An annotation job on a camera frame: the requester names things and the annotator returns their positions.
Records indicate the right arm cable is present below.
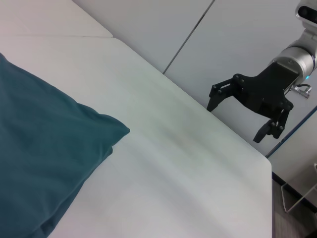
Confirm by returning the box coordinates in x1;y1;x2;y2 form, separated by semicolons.
287;83;312;99

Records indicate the right wrist camera housing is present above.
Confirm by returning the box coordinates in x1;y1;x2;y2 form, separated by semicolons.
295;0;317;28

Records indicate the teal blue t-shirt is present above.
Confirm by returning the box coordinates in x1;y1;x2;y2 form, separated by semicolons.
0;52;131;238

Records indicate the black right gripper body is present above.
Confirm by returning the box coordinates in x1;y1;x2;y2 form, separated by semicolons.
231;61;299;118

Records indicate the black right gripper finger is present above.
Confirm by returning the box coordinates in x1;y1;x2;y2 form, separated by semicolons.
253;98;294;143
206;76;239;113

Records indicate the white wire frame stand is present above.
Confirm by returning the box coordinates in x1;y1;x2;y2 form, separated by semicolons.
280;182;317;213

